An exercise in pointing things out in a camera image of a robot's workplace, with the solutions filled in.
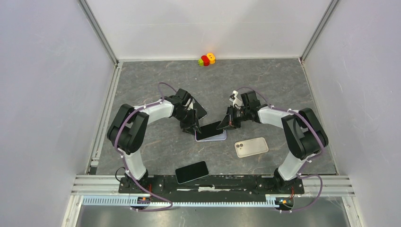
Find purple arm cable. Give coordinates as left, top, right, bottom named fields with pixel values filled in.
left=235, top=87, right=325, bottom=214
left=113, top=82, right=178, bottom=212

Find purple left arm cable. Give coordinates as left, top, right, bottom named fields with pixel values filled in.
left=113, top=82, right=178, bottom=212

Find colourful toy blocks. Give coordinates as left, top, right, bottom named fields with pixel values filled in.
left=198, top=53, right=216, bottom=67

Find black smartphone front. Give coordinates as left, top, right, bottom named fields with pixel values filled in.
left=175, top=161, right=209, bottom=184

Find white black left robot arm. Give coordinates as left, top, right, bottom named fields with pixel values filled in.
left=107, top=88, right=207, bottom=193

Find beige translucent phone case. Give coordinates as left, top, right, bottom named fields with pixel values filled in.
left=235, top=137, right=269, bottom=158

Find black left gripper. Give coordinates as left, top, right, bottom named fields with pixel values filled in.
left=174, top=108, right=202, bottom=136

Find lilac phone case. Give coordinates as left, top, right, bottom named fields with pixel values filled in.
left=195, top=129, right=227, bottom=142

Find black smartphone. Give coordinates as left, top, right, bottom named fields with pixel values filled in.
left=195, top=121, right=227, bottom=142
left=192, top=97, right=208, bottom=120
left=175, top=161, right=209, bottom=184

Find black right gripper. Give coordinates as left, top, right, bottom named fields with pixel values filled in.
left=217, top=106, right=249, bottom=132

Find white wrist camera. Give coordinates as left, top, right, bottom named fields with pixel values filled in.
left=185, top=97, right=193, bottom=110
left=229, top=90, right=243, bottom=109

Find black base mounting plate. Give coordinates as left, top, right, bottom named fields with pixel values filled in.
left=118, top=175, right=305, bottom=202

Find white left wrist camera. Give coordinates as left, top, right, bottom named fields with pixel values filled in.
left=185, top=97, right=193, bottom=110

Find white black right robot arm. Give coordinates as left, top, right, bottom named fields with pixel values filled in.
left=217, top=90, right=329, bottom=193

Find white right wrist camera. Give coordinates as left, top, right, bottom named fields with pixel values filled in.
left=229, top=90, right=243, bottom=109

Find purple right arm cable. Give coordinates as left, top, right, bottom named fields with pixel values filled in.
left=235, top=87, right=325, bottom=214

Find light blue toothed rail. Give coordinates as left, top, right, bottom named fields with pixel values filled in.
left=82, top=195, right=279, bottom=208

